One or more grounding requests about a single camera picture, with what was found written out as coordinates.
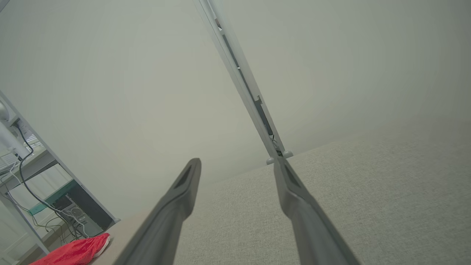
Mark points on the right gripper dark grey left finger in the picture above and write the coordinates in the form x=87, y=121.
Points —
x=167, y=221

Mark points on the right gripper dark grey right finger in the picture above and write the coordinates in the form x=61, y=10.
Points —
x=309, y=228

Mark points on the red shirt with white hem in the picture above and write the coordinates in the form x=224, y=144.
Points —
x=73, y=253

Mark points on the green shelf board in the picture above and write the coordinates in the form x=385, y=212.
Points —
x=55, y=197

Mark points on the white monitor stand pole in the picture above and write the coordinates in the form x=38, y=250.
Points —
x=11, y=141

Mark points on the grey metal partition joint post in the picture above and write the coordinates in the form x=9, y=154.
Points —
x=243, y=79

